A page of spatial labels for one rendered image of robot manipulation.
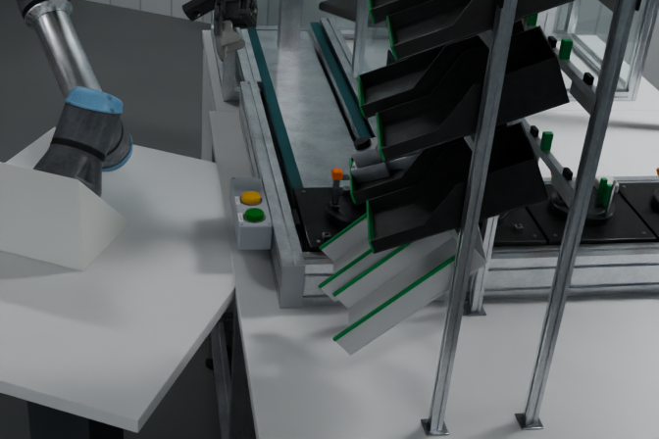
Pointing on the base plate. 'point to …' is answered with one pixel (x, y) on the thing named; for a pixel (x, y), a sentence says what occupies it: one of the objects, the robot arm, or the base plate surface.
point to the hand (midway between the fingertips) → (219, 55)
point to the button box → (258, 237)
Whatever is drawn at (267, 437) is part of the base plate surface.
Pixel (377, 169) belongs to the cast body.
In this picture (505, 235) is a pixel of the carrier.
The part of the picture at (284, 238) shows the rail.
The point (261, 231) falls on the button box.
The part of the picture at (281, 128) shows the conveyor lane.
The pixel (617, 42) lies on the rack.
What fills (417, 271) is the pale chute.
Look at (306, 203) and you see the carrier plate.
